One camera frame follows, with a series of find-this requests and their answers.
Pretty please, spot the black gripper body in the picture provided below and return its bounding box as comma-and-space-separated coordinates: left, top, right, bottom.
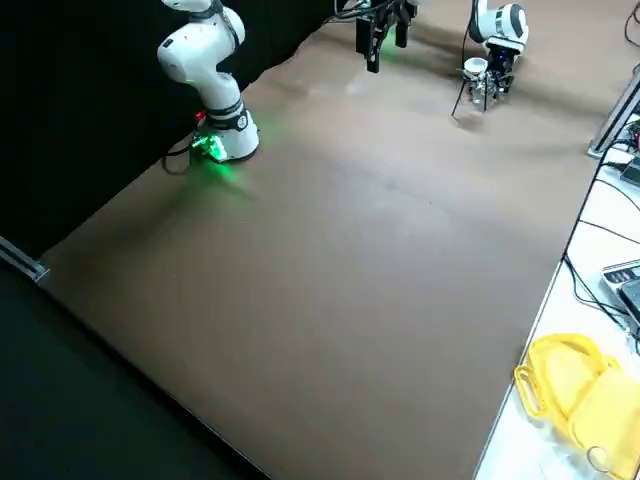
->
356, 0, 412, 22
486, 45, 522, 79

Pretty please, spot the glass alcohol lamp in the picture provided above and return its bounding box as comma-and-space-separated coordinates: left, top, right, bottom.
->
469, 74, 497, 107

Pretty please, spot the grey button panel device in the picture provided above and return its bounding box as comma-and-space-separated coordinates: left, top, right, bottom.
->
601, 262, 640, 301

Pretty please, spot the black desk device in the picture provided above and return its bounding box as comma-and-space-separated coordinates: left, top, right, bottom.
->
618, 280, 640, 329

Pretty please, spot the yellow bag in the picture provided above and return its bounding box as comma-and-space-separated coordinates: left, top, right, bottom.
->
513, 332, 640, 480

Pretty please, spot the aluminium frame post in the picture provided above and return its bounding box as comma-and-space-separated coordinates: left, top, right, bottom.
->
0, 233, 52, 285
587, 64, 640, 159

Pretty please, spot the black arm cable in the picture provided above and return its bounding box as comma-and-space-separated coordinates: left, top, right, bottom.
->
160, 137, 201, 176

